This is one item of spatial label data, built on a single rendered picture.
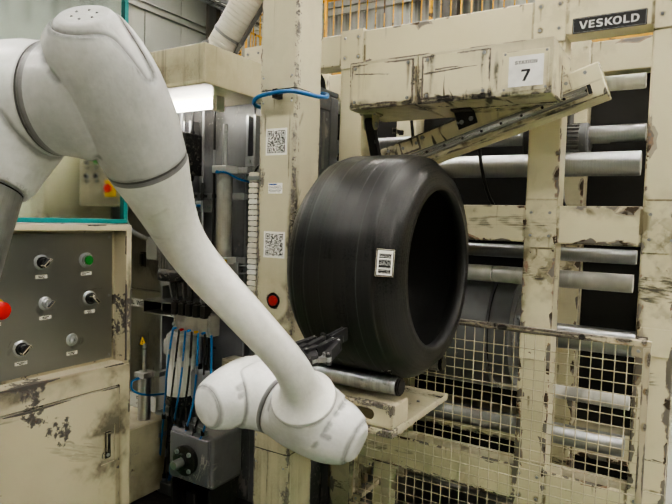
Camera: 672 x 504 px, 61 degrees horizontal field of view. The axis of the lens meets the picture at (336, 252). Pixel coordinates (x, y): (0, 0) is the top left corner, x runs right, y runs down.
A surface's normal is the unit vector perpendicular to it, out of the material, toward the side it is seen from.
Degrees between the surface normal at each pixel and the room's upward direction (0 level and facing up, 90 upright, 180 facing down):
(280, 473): 90
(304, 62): 90
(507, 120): 90
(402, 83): 90
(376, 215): 64
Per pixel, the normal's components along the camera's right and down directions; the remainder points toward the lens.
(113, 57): 0.58, 0.18
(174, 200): 0.64, 0.58
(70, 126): -0.06, 0.65
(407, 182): 0.35, -0.53
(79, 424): 0.85, 0.05
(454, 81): -0.52, 0.04
